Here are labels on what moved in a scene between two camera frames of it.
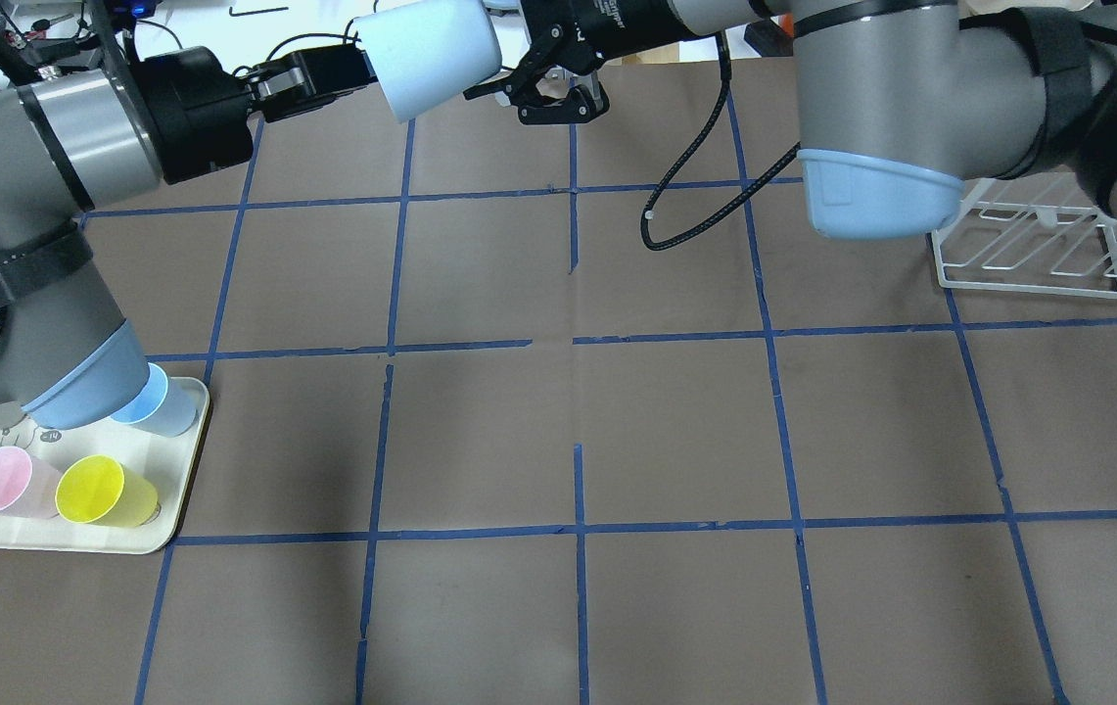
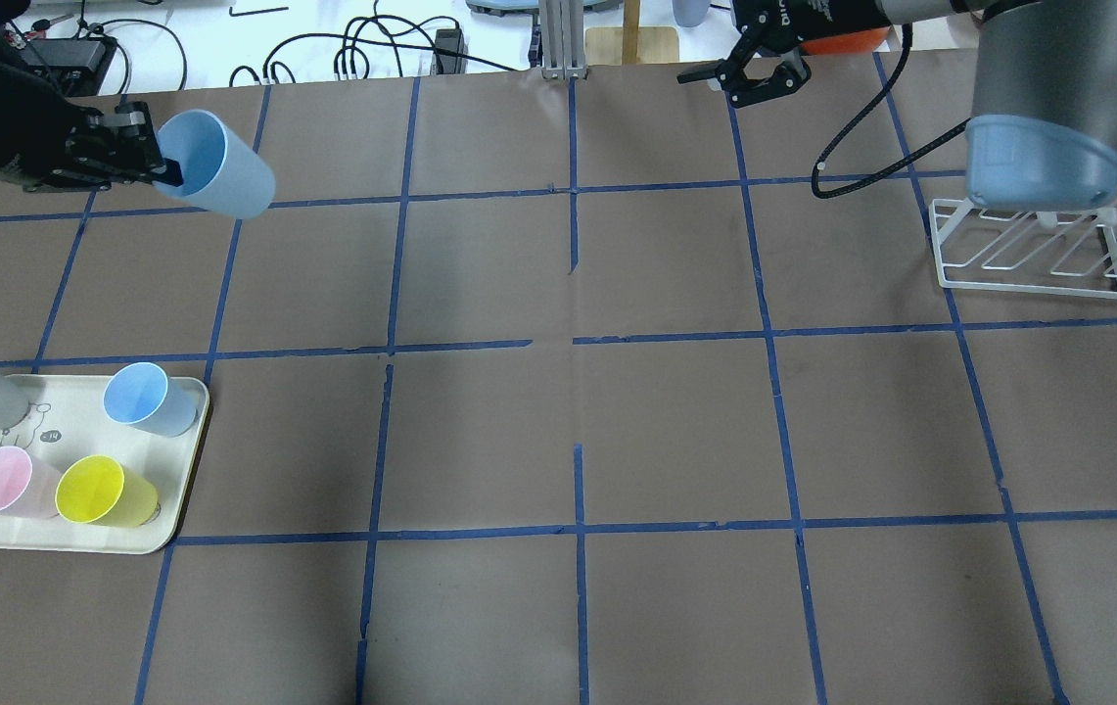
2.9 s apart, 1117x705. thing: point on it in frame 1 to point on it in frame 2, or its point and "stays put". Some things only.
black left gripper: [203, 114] to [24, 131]
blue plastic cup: [165, 407] stays put
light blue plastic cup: [427, 50] to [219, 169]
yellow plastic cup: [93, 489] stays put
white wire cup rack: [1025, 248] stays put
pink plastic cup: [0, 480] stays put
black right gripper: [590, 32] to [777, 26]
